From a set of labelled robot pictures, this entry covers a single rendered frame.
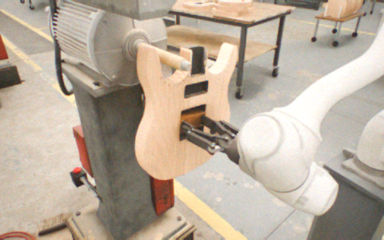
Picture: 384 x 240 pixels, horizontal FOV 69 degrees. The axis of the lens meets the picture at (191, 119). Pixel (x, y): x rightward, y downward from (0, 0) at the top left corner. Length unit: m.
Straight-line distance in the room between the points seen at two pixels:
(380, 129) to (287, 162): 0.81
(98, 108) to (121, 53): 0.28
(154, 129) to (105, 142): 0.41
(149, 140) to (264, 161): 0.38
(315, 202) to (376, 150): 0.70
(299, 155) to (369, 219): 0.94
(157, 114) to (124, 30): 0.26
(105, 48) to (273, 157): 0.55
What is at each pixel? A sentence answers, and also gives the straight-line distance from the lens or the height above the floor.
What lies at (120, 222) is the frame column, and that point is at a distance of 1.43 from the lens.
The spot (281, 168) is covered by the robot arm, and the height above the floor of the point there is 1.19.
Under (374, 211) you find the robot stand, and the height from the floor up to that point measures 0.61.
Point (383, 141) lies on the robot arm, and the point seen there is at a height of 0.89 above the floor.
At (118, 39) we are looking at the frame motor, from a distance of 0.83.
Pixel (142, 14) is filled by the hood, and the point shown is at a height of 1.40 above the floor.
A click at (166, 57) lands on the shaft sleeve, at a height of 1.26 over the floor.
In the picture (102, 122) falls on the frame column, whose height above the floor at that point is 0.95.
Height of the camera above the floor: 1.49
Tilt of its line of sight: 31 degrees down
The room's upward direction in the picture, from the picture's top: straight up
